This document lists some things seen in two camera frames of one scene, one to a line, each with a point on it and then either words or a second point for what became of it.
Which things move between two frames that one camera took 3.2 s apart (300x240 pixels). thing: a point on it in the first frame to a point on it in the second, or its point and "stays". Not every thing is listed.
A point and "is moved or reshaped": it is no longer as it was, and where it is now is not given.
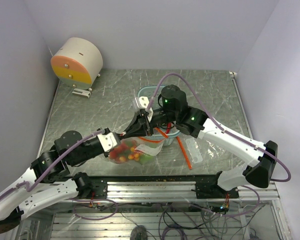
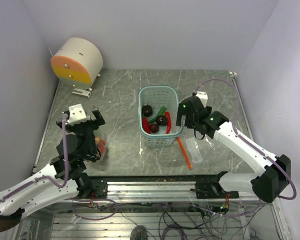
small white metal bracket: [81, 92] stays
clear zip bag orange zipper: [136, 149] is moved or reshaped
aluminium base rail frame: [160, 207] stays
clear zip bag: [214, 151] to [194, 150]
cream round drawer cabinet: [78, 62] stays
